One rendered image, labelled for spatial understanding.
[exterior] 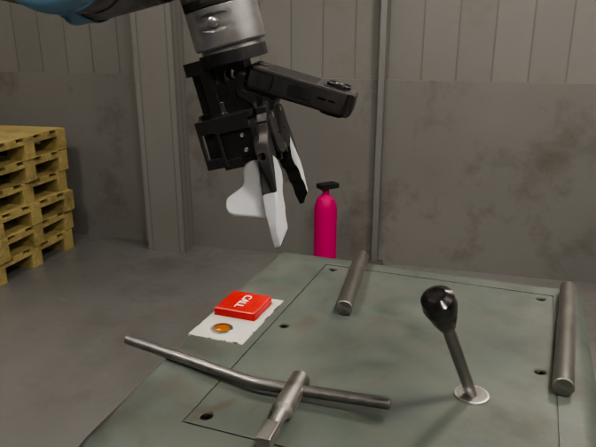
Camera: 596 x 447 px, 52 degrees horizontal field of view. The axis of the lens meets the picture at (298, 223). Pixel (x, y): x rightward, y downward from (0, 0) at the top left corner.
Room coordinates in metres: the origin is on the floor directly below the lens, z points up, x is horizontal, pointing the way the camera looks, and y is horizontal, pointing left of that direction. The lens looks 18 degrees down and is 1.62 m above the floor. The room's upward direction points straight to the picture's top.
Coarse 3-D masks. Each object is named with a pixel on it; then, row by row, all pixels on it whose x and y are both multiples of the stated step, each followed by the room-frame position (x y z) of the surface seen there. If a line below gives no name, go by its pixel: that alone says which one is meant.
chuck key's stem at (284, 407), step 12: (300, 372) 0.56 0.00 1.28; (288, 384) 0.54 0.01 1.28; (300, 384) 0.54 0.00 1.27; (288, 396) 0.52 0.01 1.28; (300, 396) 0.53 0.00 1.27; (276, 408) 0.51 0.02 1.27; (288, 408) 0.51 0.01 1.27; (276, 420) 0.49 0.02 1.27; (264, 432) 0.47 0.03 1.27; (276, 432) 0.47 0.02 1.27; (264, 444) 0.46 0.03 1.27
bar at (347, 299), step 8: (360, 256) 0.91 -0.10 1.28; (368, 256) 0.93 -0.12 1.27; (352, 264) 0.88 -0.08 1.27; (360, 264) 0.87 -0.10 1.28; (352, 272) 0.84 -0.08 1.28; (360, 272) 0.85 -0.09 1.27; (352, 280) 0.81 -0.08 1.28; (360, 280) 0.83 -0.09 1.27; (344, 288) 0.79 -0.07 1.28; (352, 288) 0.78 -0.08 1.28; (344, 296) 0.76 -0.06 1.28; (352, 296) 0.76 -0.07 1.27; (344, 304) 0.74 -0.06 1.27; (352, 304) 0.75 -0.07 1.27; (344, 312) 0.74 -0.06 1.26
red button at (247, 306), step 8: (232, 296) 0.78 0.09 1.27; (240, 296) 0.78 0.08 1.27; (248, 296) 0.78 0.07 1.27; (256, 296) 0.78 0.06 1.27; (264, 296) 0.78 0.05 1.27; (224, 304) 0.75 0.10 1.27; (232, 304) 0.75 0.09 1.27; (240, 304) 0.75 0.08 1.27; (248, 304) 0.75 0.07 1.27; (256, 304) 0.75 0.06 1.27; (264, 304) 0.76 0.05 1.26; (216, 312) 0.74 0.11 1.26; (224, 312) 0.74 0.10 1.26; (232, 312) 0.73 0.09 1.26; (240, 312) 0.73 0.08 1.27; (248, 312) 0.73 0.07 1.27; (256, 312) 0.73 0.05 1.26
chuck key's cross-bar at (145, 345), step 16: (128, 336) 0.66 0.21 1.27; (160, 352) 0.63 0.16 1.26; (176, 352) 0.62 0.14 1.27; (208, 368) 0.59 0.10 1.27; (224, 368) 0.58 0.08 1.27; (256, 384) 0.56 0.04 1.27; (272, 384) 0.55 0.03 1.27; (336, 400) 0.53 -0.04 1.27; (352, 400) 0.52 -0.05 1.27; (368, 400) 0.52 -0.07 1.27; (384, 400) 0.52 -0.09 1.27
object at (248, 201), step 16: (256, 160) 0.62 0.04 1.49; (256, 176) 0.61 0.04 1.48; (240, 192) 0.60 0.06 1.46; (256, 192) 0.60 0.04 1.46; (272, 192) 0.58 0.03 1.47; (240, 208) 0.59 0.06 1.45; (256, 208) 0.59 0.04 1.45; (272, 208) 0.58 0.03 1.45; (272, 224) 0.58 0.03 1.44; (272, 240) 0.58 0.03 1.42
